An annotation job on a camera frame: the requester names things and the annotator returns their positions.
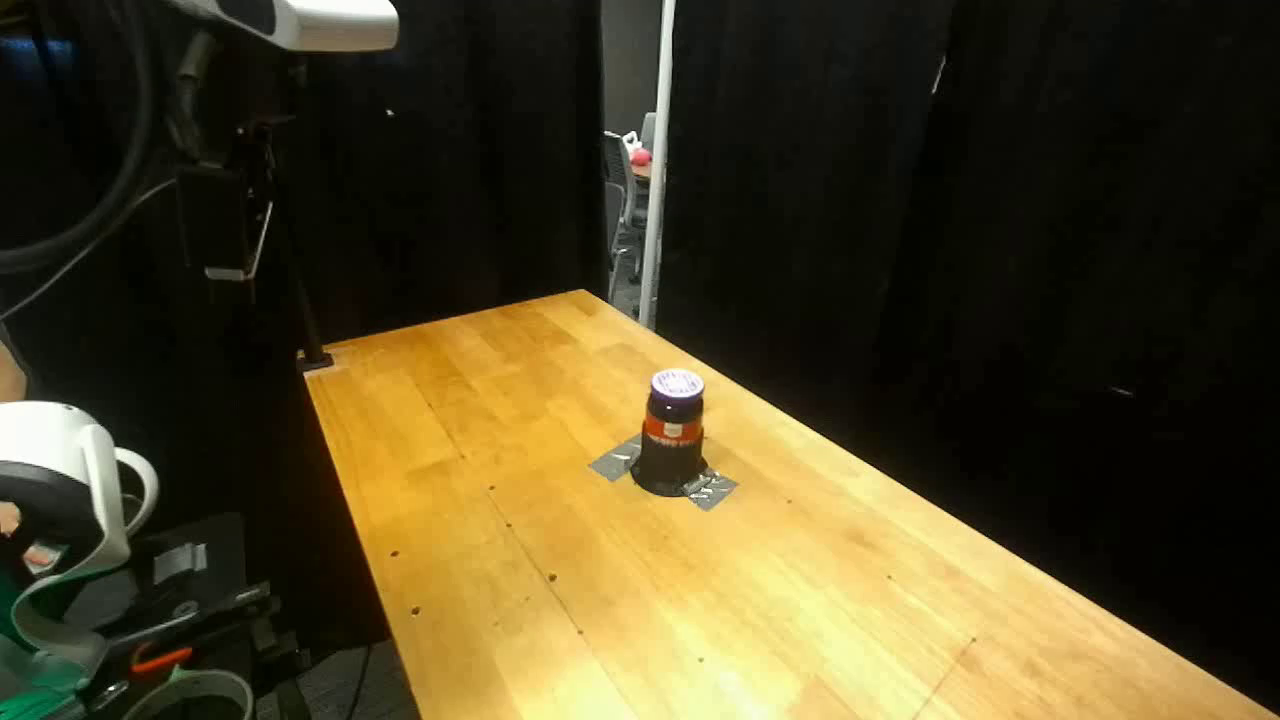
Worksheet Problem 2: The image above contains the person's forearm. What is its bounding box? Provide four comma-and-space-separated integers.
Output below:
0, 335, 32, 404

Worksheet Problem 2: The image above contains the dark bottle with white lid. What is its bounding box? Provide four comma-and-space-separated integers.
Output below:
630, 368, 710, 498

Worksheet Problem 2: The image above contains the grey tape strip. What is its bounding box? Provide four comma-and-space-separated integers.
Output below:
588, 435, 645, 483
682, 469, 740, 512

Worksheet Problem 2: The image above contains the office chair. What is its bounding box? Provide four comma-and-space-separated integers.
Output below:
602, 130, 651, 303

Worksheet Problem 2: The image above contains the white pole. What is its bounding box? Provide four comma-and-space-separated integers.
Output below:
636, 0, 679, 332

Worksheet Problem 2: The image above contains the black curtain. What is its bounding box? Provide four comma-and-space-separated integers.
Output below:
658, 0, 1280, 706
0, 0, 607, 641

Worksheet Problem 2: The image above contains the black clamp with orange trigger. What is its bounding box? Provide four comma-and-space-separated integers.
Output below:
95, 585, 287, 701

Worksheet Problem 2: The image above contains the person's hand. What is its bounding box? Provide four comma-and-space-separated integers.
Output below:
0, 500, 63, 577

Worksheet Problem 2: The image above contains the white ring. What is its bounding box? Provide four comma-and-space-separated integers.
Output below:
120, 667, 257, 720

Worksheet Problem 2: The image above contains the grey cable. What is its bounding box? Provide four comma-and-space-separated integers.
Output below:
0, 178, 182, 323

